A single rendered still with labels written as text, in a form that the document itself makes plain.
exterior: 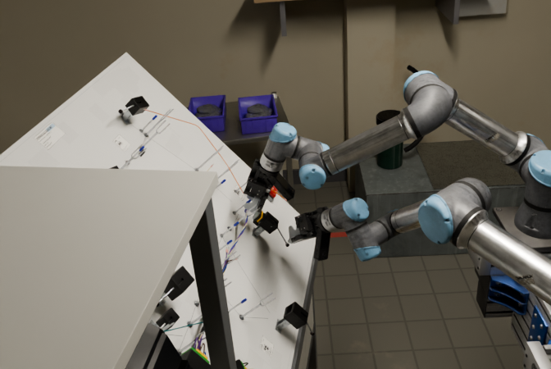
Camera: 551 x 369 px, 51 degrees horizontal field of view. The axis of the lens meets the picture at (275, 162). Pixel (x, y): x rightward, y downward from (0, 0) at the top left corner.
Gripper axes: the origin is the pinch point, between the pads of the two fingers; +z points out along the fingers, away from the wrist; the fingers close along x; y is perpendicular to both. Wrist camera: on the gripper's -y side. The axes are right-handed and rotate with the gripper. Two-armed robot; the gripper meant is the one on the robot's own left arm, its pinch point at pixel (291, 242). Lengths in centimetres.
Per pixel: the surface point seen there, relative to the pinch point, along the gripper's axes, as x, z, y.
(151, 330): 94, -68, -18
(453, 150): -193, 43, 44
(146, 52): -59, 156, 163
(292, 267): -2.6, 6.1, -8.1
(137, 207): 100, -83, -2
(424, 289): -139, 57, -33
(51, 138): 78, -2, 40
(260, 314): 24.1, -3.9, -20.5
